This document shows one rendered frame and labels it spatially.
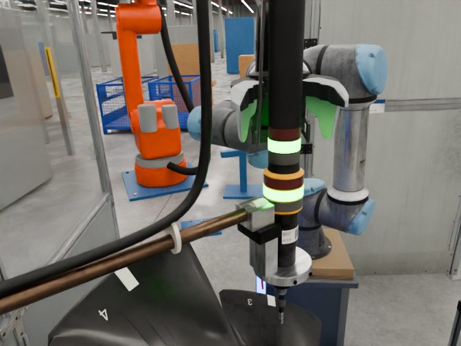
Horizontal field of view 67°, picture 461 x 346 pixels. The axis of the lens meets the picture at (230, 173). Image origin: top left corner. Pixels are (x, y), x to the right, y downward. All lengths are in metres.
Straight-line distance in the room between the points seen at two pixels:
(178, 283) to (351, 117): 0.63
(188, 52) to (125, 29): 4.21
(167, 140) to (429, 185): 2.78
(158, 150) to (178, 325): 3.79
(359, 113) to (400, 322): 1.86
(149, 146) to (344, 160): 3.38
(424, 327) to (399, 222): 0.67
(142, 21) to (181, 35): 6.75
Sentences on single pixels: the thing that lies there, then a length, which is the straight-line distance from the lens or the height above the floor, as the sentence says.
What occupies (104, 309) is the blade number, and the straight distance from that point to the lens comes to 0.49.
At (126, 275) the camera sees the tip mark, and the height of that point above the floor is 1.42.
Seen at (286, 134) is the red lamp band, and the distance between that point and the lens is 0.35.
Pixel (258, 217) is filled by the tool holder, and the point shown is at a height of 1.54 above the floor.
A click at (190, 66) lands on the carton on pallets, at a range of 8.31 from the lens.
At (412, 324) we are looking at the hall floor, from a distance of 2.63.
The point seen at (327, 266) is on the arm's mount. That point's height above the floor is 1.04.
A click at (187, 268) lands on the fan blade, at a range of 0.53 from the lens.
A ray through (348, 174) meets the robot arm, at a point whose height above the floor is 1.35.
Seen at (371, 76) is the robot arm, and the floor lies 1.61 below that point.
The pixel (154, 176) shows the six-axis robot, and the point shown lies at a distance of 4.28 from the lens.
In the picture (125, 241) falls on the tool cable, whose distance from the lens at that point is 0.30.
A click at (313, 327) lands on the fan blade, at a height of 1.16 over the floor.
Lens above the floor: 1.71
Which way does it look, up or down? 21 degrees down
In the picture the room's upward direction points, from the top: 2 degrees counter-clockwise
